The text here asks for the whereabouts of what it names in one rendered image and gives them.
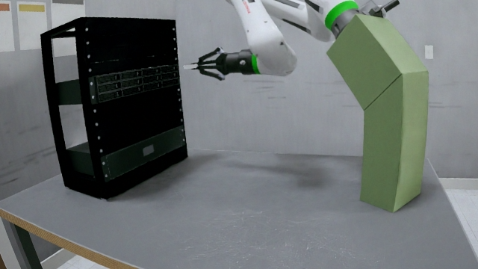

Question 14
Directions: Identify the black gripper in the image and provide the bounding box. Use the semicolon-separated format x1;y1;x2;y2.
183;47;241;81

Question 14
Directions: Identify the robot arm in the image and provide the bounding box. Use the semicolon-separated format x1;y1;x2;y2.
226;0;400;76

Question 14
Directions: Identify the black server rack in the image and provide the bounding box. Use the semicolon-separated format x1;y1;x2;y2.
40;17;188;202

